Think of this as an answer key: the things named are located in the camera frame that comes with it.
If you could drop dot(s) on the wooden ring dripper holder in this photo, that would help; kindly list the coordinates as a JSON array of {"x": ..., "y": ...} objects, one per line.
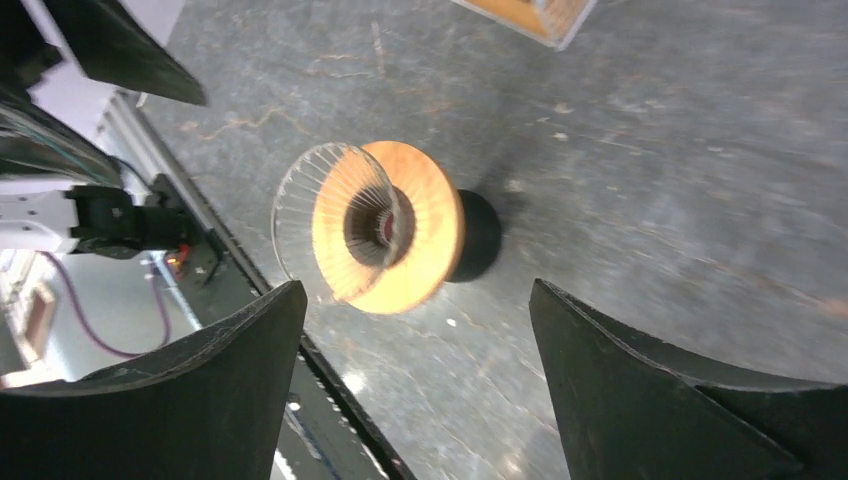
[{"x": 416, "y": 173}]

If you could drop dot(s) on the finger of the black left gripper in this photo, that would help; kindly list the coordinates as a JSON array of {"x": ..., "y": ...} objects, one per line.
[{"x": 111, "y": 46}]

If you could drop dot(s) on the white wire wooden shelf rack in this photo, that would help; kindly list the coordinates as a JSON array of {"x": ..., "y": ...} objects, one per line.
[{"x": 553, "y": 23}]

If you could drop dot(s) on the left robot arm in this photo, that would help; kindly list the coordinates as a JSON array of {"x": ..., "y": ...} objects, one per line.
[{"x": 60, "y": 193}]

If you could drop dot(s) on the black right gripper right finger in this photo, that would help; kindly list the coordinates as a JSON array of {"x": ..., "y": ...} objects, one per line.
[{"x": 631, "y": 406}]

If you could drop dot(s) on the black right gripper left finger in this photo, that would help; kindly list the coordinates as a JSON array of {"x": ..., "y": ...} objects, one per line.
[{"x": 207, "y": 406}]

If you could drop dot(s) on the clear glass dripper cone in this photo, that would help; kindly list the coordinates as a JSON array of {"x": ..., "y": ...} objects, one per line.
[{"x": 328, "y": 222}]

